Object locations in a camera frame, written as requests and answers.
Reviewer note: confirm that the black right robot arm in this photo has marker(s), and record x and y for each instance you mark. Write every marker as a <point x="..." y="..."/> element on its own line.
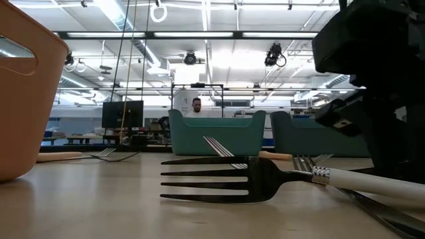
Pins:
<point x="365" y="40"/>

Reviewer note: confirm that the blue-grey plastic bin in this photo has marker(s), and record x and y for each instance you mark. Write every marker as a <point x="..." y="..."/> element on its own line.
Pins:
<point x="315" y="142"/>

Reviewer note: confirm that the white LED light bar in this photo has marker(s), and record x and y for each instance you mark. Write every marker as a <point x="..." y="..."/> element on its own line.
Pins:
<point x="192" y="34"/>
<point x="279" y="34"/>
<point x="106" y="34"/>

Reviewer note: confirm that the teal plastic bin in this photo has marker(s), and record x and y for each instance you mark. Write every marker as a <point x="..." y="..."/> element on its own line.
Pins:
<point x="216" y="139"/>

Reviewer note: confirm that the person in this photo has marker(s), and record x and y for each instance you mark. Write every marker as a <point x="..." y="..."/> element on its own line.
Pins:
<point x="197" y="106"/>

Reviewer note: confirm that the white banner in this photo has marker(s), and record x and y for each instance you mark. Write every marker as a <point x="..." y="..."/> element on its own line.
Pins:
<point x="181" y="103"/>

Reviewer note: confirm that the black monitor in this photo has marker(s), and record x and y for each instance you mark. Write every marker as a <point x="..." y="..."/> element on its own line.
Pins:
<point x="116" y="114"/>

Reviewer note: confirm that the background work table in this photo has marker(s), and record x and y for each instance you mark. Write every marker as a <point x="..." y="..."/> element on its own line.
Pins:
<point x="83" y="136"/>

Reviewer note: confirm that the orange plastic bin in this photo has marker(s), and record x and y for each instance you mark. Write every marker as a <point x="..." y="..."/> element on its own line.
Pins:
<point x="30" y="116"/>

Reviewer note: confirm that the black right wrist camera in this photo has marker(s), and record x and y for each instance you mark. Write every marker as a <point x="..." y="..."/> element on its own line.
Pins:
<point x="338" y="116"/>

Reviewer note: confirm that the black overhead camera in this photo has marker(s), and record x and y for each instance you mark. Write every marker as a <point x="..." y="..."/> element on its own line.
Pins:
<point x="190" y="58"/>

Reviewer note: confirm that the black aluminium rig frame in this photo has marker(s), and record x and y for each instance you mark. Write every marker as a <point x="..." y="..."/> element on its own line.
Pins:
<point x="149" y="34"/>

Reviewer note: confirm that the small black hanging camera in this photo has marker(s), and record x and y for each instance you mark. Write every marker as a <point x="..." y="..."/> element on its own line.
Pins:
<point x="69" y="59"/>

